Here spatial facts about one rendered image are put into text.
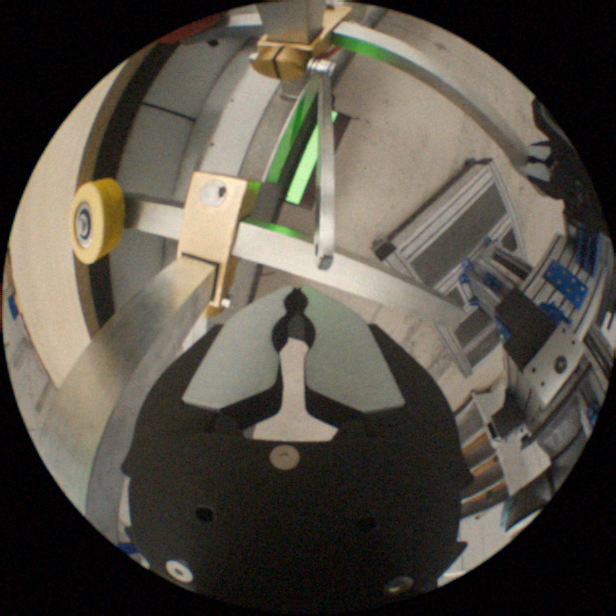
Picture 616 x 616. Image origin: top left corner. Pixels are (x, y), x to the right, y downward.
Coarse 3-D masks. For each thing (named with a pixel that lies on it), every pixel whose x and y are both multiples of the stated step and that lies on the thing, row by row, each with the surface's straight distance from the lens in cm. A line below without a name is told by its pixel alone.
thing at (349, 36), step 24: (216, 24) 30; (240, 24) 28; (360, 48) 26; (384, 48) 25; (408, 48) 26; (408, 72) 27; (432, 72) 25; (456, 96) 27; (480, 96) 29; (480, 120) 29; (504, 120) 31; (504, 144) 31
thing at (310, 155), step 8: (312, 136) 34; (312, 144) 33; (312, 152) 33; (304, 160) 33; (312, 160) 33; (304, 168) 33; (296, 176) 33; (304, 176) 33; (296, 184) 33; (304, 184) 33; (296, 192) 33; (296, 200) 33
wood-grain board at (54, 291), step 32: (128, 64) 30; (96, 96) 31; (64, 128) 38; (96, 128) 28; (64, 160) 32; (32, 192) 51; (64, 192) 30; (32, 224) 49; (64, 224) 30; (32, 256) 52; (64, 256) 31; (32, 288) 61; (64, 288) 35; (32, 320) 83; (64, 320) 42; (96, 320) 35; (64, 352) 56
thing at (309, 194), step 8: (336, 120) 35; (344, 120) 35; (336, 128) 34; (344, 128) 35; (336, 136) 34; (336, 144) 34; (312, 176) 33; (312, 184) 33; (304, 192) 33; (312, 192) 33; (304, 200) 33; (312, 200) 33
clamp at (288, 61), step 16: (336, 16) 26; (320, 32) 23; (272, 48) 22; (288, 48) 21; (304, 48) 21; (320, 48) 23; (256, 64) 22; (272, 64) 21; (288, 64) 21; (304, 64) 21; (288, 80) 24
